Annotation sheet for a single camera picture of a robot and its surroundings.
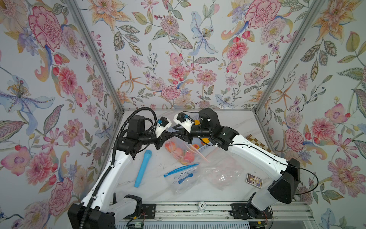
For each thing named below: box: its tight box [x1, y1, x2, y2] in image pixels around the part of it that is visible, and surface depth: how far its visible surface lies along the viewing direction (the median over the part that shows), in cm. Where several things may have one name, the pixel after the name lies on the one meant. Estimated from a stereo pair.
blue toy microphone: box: [134, 149, 153, 188], surface depth 90 cm
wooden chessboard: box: [245, 134, 277, 156], surface depth 102 cm
